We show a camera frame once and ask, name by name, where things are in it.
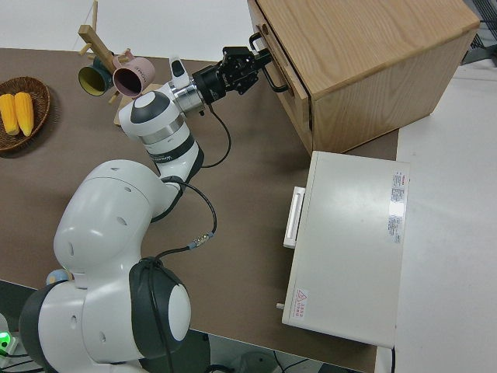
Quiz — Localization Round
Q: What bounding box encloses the light wooden drawer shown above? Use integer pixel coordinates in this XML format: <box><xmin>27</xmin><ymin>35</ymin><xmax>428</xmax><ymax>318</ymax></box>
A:
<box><xmin>248</xmin><ymin>0</ymin><xmax>314</xmax><ymax>135</ymax></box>

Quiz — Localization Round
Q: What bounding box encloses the pink mug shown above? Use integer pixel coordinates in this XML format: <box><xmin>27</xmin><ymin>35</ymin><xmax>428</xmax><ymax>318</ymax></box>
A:
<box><xmin>112</xmin><ymin>57</ymin><xmax>156</xmax><ymax>99</ymax></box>

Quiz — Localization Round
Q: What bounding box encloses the black metal drawer handle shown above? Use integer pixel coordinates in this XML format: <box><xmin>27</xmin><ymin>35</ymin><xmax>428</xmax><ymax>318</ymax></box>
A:
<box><xmin>248</xmin><ymin>33</ymin><xmax>290</xmax><ymax>93</ymax></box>

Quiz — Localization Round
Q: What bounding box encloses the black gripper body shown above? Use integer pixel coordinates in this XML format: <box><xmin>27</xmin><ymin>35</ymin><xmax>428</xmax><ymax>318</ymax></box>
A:
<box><xmin>216</xmin><ymin>46</ymin><xmax>260</xmax><ymax>97</ymax></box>

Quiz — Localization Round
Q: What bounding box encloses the grey round floor object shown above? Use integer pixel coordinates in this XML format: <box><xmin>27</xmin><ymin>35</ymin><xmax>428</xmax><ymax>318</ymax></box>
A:
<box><xmin>228</xmin><ymin>350</ymin><xmax>277</xmax><ymax>373</ymax></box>

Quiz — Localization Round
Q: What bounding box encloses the white box green light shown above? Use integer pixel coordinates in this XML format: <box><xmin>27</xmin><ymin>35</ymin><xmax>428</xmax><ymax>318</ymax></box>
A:
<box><xmin>0</xmin><ymin>318</ymin><xmax>20</xmax><ymax>357</ymax></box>

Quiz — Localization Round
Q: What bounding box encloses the light wooden cabinet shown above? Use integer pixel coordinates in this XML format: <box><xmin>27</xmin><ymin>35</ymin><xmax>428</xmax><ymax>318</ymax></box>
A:
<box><xmin>247</xmin><ymin>0</ymin><xmax>481</xmax><ymax>156</ymax></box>

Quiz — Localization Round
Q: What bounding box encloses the brown table mat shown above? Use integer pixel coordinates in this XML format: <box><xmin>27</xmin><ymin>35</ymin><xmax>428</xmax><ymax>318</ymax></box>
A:
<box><xmin>0</xmin><ymin>47</ymin><xmax>401</xmax><ymax>373</ymax></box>

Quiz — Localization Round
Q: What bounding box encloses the wooden mug tree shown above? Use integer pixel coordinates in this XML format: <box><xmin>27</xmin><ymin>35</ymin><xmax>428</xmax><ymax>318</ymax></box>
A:
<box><xmin>77</xmin><ymin>0</ymin><xmax>135</xmax><ymax>127</ymax></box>

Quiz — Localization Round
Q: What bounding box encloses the brown wicker basket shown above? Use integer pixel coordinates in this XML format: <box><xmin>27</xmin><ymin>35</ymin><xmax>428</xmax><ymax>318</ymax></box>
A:
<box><xmin>0</xmin><ymin>76</ymin><xmax>52</xmax><ymax>153</ymax></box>

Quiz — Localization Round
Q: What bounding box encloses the dark blue mug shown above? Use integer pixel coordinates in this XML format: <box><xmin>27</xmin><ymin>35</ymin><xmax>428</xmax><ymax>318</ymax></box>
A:
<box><xmin>77</xmin><ymin>54</ymin><xmax>116</xmax><ymax>98</ymax></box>

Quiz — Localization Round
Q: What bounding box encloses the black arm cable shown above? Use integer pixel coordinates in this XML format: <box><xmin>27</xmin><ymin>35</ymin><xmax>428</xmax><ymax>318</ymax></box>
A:
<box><xmin>141</xmin><ymin>103</ymin><xmax>235</xmax><ymax>373</ymax></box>

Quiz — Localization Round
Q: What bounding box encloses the white toaster oven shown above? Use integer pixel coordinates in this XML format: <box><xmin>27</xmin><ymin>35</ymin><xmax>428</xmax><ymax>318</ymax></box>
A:
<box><xmin>280</xmin><ymin>150</ymin><xmax>412</xmax><ymax>348</ymax></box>

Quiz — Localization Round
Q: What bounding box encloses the yellow corn cob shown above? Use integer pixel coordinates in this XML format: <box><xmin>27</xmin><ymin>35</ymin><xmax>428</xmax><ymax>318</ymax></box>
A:
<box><xmin>0</xmin><ymin>93</ymin><xmax>20</xmax><ymax>137</ymax></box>
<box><xmin>14</xmin><ymin>92</ymin><xmax>36</xmax><ymax>138</ymax></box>

